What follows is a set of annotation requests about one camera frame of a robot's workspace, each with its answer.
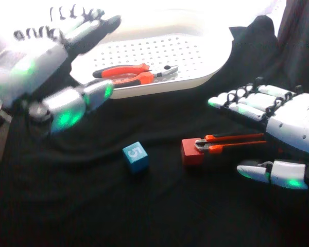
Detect orange and black utility knife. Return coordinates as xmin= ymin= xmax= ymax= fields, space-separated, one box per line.
xmin=194 ymin=133 xmax=268 ymax=155

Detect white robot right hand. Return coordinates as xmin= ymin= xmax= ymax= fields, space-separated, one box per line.
xmin=208 ymin=76 xmax=309 ymax=191

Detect red block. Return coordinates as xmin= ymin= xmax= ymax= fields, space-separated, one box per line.
xmin=181 ymin=138 xmax=205 ymax=167

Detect white perforated tray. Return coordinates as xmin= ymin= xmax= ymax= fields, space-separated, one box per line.
xmin=69 ymin=10 xmax=234 ymax=100

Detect orange and black pliers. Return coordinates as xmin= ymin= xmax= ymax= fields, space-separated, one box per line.
xmin=92 ymin=62 xmax=179 ymax=87

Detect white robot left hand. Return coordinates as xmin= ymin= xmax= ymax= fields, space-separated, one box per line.
xmin=0 ymin=6 xmax=122 ymax=134

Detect black table cloth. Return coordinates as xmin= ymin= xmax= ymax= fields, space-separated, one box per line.
xmin=0 ymin=14 xmax=309 ymax=247

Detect blue number cube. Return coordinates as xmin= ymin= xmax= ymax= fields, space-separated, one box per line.
xmin=122 ymin=141 xmax=150 ymax=175

